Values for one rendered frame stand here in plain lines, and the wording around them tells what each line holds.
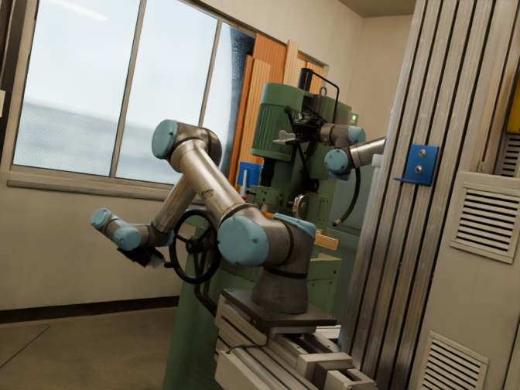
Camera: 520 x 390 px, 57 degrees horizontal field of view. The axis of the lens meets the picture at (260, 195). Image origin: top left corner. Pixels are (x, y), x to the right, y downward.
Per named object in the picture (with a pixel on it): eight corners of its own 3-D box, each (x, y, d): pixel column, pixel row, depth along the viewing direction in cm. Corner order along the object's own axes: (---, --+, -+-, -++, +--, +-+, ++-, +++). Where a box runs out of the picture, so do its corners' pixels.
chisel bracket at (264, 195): (247, 203, 205) (251, 184, 204) (267, 206, 215) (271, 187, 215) (259, 207, 200) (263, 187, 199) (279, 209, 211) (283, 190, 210)
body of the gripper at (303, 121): (300, 113, 181) (326, 115, 174) (306, 131, 186) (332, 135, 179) (289, 124, 177) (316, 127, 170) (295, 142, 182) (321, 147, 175)
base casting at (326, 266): (186, 254, 210) (190, 234, 209) (268, 252, 254) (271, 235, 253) (262, 286, 181) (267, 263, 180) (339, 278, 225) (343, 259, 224)
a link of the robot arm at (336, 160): (489, 135, 139) (328, 181, 152) (483, 138, 149) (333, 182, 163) (477, 97, 140) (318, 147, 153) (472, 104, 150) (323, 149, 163)
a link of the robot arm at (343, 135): (353, 149, 162) (358, 124, 161) (326, 145, 169) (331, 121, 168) (364, 152, 168) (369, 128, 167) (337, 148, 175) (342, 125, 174)
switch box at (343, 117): (330, 143, 218) (337, 108, 217) (341, 146, 225) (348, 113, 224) (341, 145, 214) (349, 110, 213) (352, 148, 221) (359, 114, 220)
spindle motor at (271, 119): (241, 153, 204) (255, 80, 202) (267, 159, 217) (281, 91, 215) (272, 159, 193) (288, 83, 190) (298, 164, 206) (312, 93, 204)
